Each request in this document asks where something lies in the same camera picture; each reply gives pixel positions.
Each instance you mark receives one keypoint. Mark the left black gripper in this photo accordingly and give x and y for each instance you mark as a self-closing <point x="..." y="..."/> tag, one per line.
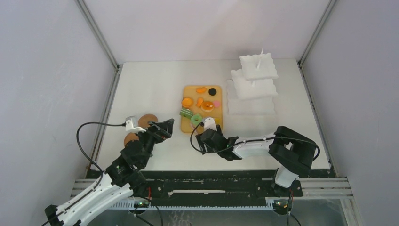
<point x="165" y="127"/>

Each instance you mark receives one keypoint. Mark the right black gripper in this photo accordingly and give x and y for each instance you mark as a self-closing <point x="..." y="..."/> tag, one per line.
<point x="202" y="144"/>

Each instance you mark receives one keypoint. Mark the green frosted donut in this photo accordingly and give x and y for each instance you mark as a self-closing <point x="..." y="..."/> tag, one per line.
<point x="196" y="119"/>

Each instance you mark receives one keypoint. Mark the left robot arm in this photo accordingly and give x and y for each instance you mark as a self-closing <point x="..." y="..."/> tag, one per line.
<point x="118" y="181"/>

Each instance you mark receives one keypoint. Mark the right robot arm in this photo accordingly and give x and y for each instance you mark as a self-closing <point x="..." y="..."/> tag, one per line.
<point x="294" y="152"/>

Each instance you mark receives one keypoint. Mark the yellow cream cake slice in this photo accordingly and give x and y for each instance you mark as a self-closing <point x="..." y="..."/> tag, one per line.
<point x="218" y="121"/>

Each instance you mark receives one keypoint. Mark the grey mug with rattan lid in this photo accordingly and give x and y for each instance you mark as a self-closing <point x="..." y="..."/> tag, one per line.
<point x="130" y="137"/>

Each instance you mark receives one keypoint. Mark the green layered cake slice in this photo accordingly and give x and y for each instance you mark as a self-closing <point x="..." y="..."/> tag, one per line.
<point x="186" y="113"/>

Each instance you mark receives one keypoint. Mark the orange glazed donut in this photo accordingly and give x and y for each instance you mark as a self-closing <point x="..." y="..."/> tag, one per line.
<point x="207" y="106"/>

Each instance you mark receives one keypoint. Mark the orange round tart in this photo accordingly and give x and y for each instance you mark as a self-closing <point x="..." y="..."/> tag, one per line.
<point x="187" y="102"/>

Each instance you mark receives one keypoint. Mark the pink macaron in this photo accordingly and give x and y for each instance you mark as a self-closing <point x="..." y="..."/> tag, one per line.
<point x="216" y="104"/>

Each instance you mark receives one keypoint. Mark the yellow serving tray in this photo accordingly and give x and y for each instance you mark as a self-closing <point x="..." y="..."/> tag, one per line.
<point x="189" y="91"/>

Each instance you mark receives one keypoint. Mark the small orange pastry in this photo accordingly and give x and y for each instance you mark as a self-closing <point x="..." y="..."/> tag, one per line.
<point x="200" y="100"/>

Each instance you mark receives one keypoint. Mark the black round cookie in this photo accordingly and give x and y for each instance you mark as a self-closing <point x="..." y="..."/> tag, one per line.
<point x="212" y="91"/>

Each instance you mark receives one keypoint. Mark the white three tier stand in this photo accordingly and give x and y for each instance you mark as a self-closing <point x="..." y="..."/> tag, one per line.
<point x="251" y="89"/>

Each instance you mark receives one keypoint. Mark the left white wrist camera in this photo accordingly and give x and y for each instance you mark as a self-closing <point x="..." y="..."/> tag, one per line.
<point x="132" y="126"/>

